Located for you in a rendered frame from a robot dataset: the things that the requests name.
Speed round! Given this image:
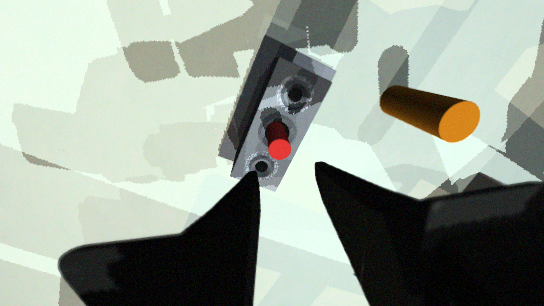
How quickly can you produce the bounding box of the orange cylinder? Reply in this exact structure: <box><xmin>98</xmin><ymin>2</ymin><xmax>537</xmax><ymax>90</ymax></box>
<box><xmin>379</xmin><ymin>85</ymin><xmax>480</xmax><ymax>143</ymax></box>

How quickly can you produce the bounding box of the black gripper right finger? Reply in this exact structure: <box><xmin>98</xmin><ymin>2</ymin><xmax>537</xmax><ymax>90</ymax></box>
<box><xmin>314</xmin><ymin>161</ymin><xmax>544</xmax><ymax>306</ymax></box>

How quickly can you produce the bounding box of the dark red peg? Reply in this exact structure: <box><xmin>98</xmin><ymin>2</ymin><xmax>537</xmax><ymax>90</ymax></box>
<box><xmin>267</xmin><ymin>121</ymin><xmax>291</xmax><ymax>160</ymax></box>

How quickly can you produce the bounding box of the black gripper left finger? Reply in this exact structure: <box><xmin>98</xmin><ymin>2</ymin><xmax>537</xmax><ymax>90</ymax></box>
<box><xmin>57</xmin><ymin>171</ymin><xmax>261</xmax><ymax>306</ymax></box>

